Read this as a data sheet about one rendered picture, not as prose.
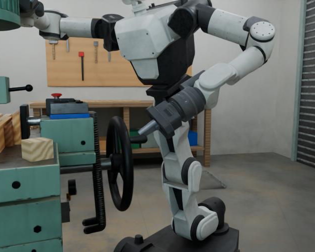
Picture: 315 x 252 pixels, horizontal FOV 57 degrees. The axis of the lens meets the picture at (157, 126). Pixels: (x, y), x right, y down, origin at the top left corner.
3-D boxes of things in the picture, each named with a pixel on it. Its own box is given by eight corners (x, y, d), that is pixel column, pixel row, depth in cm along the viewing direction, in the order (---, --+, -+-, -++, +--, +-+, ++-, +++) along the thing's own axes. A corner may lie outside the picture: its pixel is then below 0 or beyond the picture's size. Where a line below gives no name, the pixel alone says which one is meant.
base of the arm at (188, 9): (195, 29, 122) (180, 5, 119) (220, 14, 112) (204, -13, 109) (178, 45, 113) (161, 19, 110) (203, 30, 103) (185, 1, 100)
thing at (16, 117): (21, 144, 73) (19, 114, 72) (13, 144, 72) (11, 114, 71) (26, 134, 88) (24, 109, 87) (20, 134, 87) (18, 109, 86)
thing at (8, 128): (12, 146, 70) (11, 126, 69) (4, 147, 70) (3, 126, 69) (21, 133, 90) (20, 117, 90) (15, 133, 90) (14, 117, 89)
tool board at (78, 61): (192, 86, 423) (193, 21, 411) (47, 86, 384) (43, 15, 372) (191, 86, 428) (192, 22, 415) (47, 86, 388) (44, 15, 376)
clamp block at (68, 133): (94, 151, 79) (93, 118, 78) (41, 155, 74) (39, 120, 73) (88, 141, 93) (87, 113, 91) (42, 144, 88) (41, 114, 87)
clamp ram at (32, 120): (52, 139, 77) (50, 105, 76) (21, 140, 75) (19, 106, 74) (52, 134, 86) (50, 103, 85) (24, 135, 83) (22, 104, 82)
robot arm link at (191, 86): (196, 123, 92) (224, 104, 95) (197, 104, 83) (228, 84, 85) (175, 100, 97) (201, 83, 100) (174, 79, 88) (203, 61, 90)
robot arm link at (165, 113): (170, 146, 87) (202, 125, 89) (166, 128, 79) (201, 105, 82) (148, 121, 94) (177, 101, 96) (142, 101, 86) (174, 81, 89)
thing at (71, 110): (89, 117, 79) (88, 97, 78) (45, 119, 75) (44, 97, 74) (84, 113, 91) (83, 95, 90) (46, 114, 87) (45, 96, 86)
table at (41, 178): (111, 190, 58) (110, 160, 57) (-74, 212, 48) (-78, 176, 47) (81, 138, 114) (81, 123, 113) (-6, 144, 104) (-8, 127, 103)
